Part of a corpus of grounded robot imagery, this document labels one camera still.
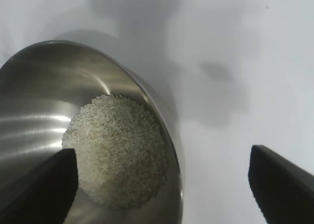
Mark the white rice grains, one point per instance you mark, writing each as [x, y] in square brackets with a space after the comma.
[117, 148]

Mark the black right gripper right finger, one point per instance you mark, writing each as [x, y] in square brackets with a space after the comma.
[284, 192]

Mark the stainless steel bowl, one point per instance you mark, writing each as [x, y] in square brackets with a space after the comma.
[49, 86]

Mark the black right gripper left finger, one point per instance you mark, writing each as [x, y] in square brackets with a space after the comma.
[36, 194]

